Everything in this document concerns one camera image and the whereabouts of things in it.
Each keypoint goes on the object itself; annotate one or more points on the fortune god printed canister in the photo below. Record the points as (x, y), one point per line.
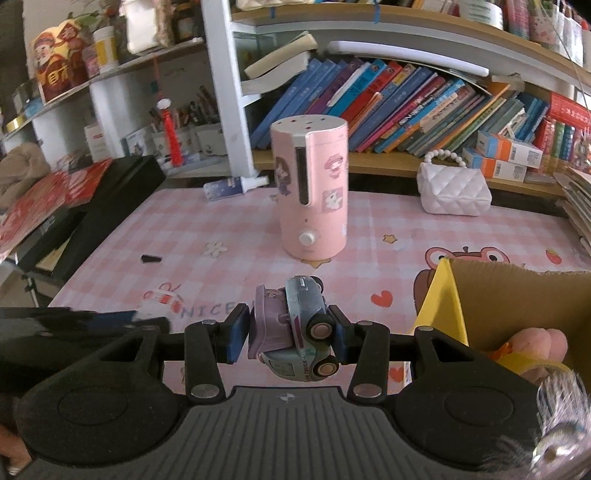
(57, 60)

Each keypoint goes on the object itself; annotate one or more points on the brown cloth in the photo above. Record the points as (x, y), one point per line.
(21, 168)

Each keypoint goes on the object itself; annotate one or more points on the thick cream-paged book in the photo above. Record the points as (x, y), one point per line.
(281, 60)

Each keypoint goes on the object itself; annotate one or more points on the white bookshelf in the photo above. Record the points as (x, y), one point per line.
(226, 92)

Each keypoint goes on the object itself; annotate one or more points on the pink cylindrical humidifier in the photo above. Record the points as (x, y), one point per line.
(314, 184)

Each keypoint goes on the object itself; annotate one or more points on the yellow cardboard box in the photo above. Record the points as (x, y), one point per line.
(443, 300)

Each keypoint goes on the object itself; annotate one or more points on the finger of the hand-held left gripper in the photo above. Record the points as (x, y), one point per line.
(115, 318)

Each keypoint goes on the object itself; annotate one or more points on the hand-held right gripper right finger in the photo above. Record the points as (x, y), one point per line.
(339, 337)

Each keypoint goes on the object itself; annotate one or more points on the small black cap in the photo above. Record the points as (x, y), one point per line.
(151, 258)

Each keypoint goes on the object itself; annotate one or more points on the stack of papers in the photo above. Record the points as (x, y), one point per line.
(577, 207)

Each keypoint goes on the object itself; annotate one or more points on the white flat folder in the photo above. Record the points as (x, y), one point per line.
(406, 55)

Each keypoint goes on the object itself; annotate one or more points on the white pencil holder box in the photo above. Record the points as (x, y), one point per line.
(198, 136)

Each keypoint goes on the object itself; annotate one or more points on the black electronic keyboard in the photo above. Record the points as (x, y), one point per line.
(120, 194)

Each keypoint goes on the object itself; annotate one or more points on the row of colorful books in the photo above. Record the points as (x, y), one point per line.
(392, 97)

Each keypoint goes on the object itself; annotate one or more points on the white jar yellow label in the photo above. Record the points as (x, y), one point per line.
(106, 50)

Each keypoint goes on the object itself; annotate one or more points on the clear crinkled plastic piece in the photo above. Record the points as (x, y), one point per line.
(563, 406)

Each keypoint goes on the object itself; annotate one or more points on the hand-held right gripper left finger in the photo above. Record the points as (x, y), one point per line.
(238, 334)

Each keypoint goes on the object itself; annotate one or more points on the pink plush pig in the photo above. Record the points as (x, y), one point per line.
(535, 341)

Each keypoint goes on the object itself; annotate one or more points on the orange and white carton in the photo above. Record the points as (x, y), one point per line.
(494, 168)
(508, 147)

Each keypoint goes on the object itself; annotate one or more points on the white round tin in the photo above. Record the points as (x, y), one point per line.
(482, 13)

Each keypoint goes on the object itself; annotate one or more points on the white quilted handbag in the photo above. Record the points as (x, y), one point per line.
(455, 191)

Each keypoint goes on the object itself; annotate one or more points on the red boxed book set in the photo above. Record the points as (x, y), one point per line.
(565, 124)

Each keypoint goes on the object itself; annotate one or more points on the person's left hand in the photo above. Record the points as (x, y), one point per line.
(11, 450)

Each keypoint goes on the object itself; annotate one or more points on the cream quilted handbag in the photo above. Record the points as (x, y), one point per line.
(251, 3)

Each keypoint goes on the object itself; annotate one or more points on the red hanging tassel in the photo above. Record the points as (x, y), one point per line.
(170, 138)

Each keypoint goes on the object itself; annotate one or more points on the white and red card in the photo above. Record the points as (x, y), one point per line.
(96, 143)

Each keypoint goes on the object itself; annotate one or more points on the small spray bottle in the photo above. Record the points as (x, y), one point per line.
(231, 188)

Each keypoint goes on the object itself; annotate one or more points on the small toy car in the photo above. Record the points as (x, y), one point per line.
(295, 323)

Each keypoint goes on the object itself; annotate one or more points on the red paper decorations pack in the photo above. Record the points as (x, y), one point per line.
(32, 217)
(85, 180)

